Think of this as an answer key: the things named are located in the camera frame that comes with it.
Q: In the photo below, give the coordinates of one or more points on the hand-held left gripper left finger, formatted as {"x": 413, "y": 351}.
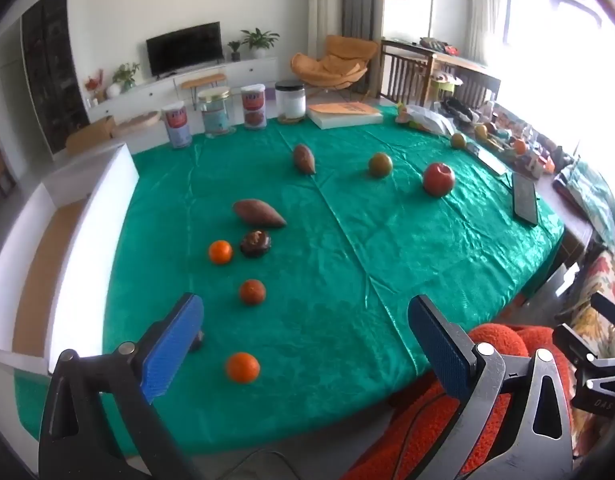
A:
{"x": 172, "y": 345}

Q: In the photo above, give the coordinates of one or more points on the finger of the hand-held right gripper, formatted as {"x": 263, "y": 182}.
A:
{"x": 610, "y": 312}
{"x": 572, "y": 344}

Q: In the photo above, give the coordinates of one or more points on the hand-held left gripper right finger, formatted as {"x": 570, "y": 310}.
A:
{"x": 440, "y": 345}

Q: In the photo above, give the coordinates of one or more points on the dark brown water chestnut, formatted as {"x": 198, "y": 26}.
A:
{"x": 256, "y": 243}
{"x": 200, "y": 344}

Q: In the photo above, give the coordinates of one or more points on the dark orange tangerine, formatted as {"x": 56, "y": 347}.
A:
{"x": 252, "y": 291}

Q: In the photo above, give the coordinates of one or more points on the white cardboard box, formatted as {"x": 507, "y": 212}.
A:
{"x": 42, "y": 260}

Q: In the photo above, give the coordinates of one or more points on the sweet potato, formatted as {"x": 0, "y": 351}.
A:
{"x": 260, "y": 212}
{"x": 304, "y": 158}

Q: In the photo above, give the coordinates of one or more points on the red apple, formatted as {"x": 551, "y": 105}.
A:
{"x": 438, "y": 179}

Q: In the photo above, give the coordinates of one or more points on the brownish pear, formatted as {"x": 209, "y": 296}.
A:
{"x": 380, "y": 164}

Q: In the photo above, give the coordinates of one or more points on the yellow pear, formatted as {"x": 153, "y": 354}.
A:
{"x": 457, "y": 140}
{"x": 481, "y": 131}

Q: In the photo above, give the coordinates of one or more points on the floral cloth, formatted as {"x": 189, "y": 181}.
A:
{"x": 597, "y": 285}

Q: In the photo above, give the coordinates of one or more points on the green tablecloth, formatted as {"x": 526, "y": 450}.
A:
{"x": 337, "y": 260}

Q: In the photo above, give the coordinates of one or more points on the white flat box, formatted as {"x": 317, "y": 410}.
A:
{"x": 487, "y": 159}

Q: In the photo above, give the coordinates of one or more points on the white red-label can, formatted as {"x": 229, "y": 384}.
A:
{"x": 177, "y": 127}

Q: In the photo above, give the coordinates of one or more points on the brown cardboard box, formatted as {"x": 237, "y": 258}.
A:
{"x": 89, "y": 137}

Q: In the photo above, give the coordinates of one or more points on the round wooden board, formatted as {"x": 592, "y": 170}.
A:
{"x": 135, "y": 122}

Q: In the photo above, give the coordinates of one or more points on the crumpled plastic bag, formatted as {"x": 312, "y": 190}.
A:
{"x": 430, "y": 119}

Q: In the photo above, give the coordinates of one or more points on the glass jar gold lid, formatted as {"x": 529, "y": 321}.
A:
{"x": 216, "y": 112}

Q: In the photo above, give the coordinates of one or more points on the white book orange cover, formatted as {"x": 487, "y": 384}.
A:
{"x": 345, "y": 114}

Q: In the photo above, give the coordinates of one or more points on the red label tin can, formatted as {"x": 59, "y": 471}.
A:
{"x": 253, "y": 106}

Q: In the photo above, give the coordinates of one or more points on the white TV cabinet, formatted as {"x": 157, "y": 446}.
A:
{"x": 147, "y": 92}

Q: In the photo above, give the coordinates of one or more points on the wooden hairpin stool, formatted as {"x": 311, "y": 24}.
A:
{"x": 202, "y": 80}

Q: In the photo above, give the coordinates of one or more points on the purple pad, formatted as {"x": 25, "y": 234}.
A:
{"x": 270, "y": 95}

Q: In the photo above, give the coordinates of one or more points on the white jar black lid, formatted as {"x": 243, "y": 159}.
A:
{"x": 291, "y": 101}

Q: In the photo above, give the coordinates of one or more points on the dark wooden railing furniture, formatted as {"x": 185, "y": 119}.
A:
{"x": 412, "y": 75}

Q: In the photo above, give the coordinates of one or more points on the green plant white vase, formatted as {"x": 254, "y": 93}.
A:
{"x": 125, "y": 77}

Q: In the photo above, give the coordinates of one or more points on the red flower arrangement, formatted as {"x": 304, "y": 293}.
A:
{"x": 93, "y": 85}

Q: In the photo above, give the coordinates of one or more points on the black television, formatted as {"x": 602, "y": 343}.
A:
{"x": 185, "y": 49}

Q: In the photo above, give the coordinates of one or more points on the black glass cabinet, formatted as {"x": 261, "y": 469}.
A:
{"x": 54, "y": 70}

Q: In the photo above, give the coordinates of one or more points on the orange lounge chair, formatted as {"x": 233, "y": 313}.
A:
{"x": 335, "y": 62}

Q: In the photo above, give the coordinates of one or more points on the small potted plant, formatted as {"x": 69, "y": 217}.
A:
{"x": 234, "y": 50}

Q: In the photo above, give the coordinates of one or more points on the large leafy potted plant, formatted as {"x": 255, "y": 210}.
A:
{"x": 260, "y": 40}

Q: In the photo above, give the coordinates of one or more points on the white curtain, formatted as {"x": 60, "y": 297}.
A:
{"x": 482, "y": 5}

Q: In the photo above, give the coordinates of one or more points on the grey curtain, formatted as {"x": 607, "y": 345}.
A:
{"x": 360, "y": 0}

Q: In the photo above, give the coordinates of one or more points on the white standing air conditioner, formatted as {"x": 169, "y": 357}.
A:
{"x": 325, "y": 5}

